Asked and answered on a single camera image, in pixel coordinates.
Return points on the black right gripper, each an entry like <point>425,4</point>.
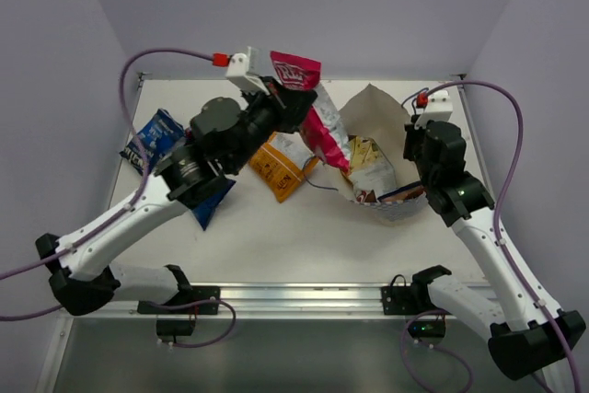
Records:
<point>412,133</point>

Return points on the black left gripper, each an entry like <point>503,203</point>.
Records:
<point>285,103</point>

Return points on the pink Real crisps bag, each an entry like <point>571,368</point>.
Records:
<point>322,130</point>

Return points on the orange potato chips bag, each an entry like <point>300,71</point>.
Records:
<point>282,163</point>

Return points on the gold brown snack bag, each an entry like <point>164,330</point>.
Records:
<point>370,173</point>

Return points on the blue checkered paper bag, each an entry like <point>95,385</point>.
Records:
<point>373,113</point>

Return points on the dark blue popcorn bag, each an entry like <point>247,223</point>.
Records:
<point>158,137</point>

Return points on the blue Doritos bag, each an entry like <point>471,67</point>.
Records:
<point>205,211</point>

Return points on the blue Burts crisps bag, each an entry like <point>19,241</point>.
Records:
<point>402,194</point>

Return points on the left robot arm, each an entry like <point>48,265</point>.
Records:
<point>85,275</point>

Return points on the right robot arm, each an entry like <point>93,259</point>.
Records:
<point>527,329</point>

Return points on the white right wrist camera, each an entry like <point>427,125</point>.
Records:
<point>435,107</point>

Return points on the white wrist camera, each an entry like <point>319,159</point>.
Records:
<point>435,107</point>
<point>242,71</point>

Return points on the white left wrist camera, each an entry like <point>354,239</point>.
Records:
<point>242,71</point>

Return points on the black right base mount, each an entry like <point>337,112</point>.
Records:
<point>410,299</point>

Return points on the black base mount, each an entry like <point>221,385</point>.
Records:
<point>179,323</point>
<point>410,299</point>

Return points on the aluminium mounting rail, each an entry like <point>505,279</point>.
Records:
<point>254,297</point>

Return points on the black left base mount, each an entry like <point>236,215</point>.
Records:
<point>179,323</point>

